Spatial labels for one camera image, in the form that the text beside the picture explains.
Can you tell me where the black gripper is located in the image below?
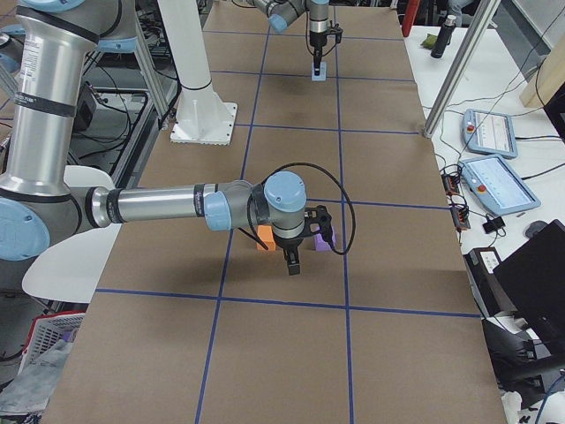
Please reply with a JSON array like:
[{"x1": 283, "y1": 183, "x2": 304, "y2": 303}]
[
  {"x1": 309, "y1": 31, "x2": 328, "y2": 72},
  {"x1": 275, "y1": 236, "x2": 303, "y2": 276}
]

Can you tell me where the light blue foam block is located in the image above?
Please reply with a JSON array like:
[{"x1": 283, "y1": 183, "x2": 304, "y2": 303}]
[{"x1": 311, "y1": 61, "x2": 327, "y2": 81}]

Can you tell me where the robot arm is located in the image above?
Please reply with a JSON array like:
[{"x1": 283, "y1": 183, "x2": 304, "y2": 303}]
[
  {"x1": 1, "y1": 1, "x2": 306, "y2": 303},
  {"x1": 247, "y1": 0, "x2": 331, "y2": 80}
]

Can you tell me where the purple foam block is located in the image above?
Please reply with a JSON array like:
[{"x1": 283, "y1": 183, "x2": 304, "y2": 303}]
[{"x1": 314, "y1": 227, "x2": 336, "y2": 252}]

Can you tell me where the orange foam block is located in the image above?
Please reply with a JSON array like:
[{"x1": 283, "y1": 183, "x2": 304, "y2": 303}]
[{"x1": 257, "y1": 225, "x2": 276, "y2": 252}]

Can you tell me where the green cloth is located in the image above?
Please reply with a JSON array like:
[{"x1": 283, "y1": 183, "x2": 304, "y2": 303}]
[{"x1": 420, "y1": 34, "x2": 438, "y2": 49}]

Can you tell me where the black water bottle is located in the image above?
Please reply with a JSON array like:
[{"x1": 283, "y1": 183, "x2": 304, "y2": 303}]
[{"x1": 431, "y1": 15, "x2": 456, "y2": 58}]

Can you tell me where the far teach pendant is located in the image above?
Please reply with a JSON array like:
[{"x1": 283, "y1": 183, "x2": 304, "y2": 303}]
[{"x1": 462, "y1": 109, "x2": 518, "y2": 159}]

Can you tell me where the teach pendant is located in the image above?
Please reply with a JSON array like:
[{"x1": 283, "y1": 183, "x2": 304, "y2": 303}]
[
  {"x1": 459, "y1": 154, "x2": 541, "y2": 216},
  {"x1": 462, "y1": 109, "x2": 518, "y2": 159}
]

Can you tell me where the black box on table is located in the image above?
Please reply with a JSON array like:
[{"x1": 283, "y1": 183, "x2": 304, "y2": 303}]
[{"x1": 463, "y1": 247, "x2": 514, "y2": 316}]

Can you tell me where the near teach pendant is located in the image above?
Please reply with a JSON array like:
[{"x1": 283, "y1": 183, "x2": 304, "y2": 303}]
[{"x1": 459, "y1": 154, "x2": 541, "y2": 216}]

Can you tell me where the white chair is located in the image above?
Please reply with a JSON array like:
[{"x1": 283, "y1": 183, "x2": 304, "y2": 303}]
[{"x1": 22, "y1": 165, "x2": 121, "y2": 303}]

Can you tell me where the black laptop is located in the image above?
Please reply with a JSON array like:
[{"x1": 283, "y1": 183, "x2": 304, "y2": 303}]
[{"x1": 493, "y1": 220, "x2": 564, "y2": 354}]

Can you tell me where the black computer mouse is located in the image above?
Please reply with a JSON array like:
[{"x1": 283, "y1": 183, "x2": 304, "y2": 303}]
[{"x1": 524, "y1": 220, "x2": 548, "y2": 239}]

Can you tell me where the white laundry basket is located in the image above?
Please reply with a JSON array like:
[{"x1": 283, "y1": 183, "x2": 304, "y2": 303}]
[{"x1": 19, "y1": 311, "x2": 85, "y2": 374}]

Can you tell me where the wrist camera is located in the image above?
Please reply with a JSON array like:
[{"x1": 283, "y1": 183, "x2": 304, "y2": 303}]
[
  {"x1": 303, "y1": 205, "x2": 332, "y2": 237},
  {"x1": 327, "y1": 23, "x2": 343, "y2": 44}
]

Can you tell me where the white camera mast base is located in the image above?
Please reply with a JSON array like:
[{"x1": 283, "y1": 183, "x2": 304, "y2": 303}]
[{"x1": 158, "y1": 0, "x2": 237, "y2": 145}]

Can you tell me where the aluminium frame post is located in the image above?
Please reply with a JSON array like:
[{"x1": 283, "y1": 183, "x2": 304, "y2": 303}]
[{"x1": 423, "y1": 0, "x2": 501, "y2": 139}]

